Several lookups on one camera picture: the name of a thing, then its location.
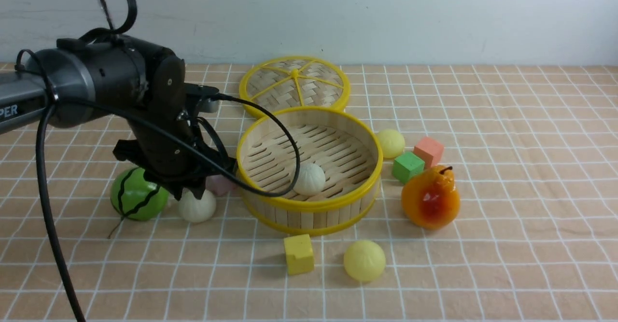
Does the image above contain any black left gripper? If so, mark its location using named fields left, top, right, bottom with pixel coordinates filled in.
left=113, top=84, right=236, bottom=201

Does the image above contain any white bun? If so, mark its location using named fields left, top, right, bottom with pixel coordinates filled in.
left=177, top=190, right=217, bottom=223
left=293, top=162, right=326, bottom=196

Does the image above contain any yellow bun front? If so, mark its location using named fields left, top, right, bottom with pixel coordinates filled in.
left=343, top=240, right=386, bottom=282

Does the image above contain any yellow bun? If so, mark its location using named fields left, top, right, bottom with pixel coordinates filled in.
left=343, top=240, right=386, bottom=282
left=377, top=129, right=406, bottom=159

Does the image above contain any yellow bun back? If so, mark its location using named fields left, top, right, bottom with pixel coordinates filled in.
left=377, top=129, right=406, bottom=159

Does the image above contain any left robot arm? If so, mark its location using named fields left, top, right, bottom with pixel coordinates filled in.
left=1, top=36, right=236, bottom=199

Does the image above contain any bamboo steamer lid yellow rim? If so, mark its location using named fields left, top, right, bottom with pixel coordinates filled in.
left=239, top=56, right=351, bottom=113

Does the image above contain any bamboo steamer tray yellow rim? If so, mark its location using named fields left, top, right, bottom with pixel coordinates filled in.
left=237, top=107, right=383, bottom=236

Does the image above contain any pink wooden cube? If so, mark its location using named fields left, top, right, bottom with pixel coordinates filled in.
left=205, top=174, right=237, bottom=196

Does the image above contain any green toy watermelon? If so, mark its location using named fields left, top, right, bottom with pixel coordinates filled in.
left=107, top=167, right=169, bottom=239

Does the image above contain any yellow wooden block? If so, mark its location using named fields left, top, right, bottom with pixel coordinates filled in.
left=284, top=234, right=315, bottom=276

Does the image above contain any green wooden cube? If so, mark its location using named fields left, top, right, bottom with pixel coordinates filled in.
left=392, top=151, right=425, bottom=184

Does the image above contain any orange toy pear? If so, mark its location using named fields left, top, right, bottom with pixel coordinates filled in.
left=400, top=165, right=461, bottom=230

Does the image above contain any salmon wooden cube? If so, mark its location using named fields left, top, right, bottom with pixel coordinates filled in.
left=412, top=136, right=444, bottom=169

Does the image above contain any checkered orange tablecloth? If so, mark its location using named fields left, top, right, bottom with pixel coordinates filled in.
left=0, top=62, right=618, bottom=322

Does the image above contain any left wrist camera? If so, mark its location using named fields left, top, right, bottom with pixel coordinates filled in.
left=184, top=83, right=219, bottom=118

